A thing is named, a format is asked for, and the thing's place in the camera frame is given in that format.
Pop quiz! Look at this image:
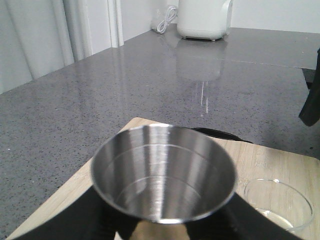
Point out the wooden cutting board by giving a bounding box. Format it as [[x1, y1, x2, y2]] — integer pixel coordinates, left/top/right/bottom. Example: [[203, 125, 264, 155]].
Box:
[[9, 117, 320, 240]]

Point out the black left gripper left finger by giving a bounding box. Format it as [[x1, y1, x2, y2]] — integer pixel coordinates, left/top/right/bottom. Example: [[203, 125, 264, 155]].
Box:
[[14, 187, 138, 240]]

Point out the clear glass beaker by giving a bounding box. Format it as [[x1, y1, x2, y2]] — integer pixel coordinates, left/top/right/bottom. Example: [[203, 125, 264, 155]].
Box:
[[243, 178, 314, 233]]

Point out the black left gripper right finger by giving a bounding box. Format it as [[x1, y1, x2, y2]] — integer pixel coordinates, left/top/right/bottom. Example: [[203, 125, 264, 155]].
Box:
[[185, 194, 300, 240]]

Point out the white kettle appliance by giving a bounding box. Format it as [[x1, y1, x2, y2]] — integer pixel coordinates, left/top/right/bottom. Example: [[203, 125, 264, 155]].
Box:
[[177, 0, 233, 41]]

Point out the grey curtain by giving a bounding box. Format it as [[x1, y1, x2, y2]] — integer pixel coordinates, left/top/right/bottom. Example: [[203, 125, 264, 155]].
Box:
[[0, 0, 124, 93]]

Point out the white coiled cable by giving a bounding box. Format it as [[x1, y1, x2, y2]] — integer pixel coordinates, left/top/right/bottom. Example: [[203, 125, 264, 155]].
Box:
[[150, 4, 179, 35]]

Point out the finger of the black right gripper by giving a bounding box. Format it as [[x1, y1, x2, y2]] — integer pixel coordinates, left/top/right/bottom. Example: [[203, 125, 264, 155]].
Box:
[[299, 49, 320, 127]]

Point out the steel double jigger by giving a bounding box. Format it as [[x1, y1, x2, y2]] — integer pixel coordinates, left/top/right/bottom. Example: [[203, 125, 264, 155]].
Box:
[[90, 123, 238, 240]]

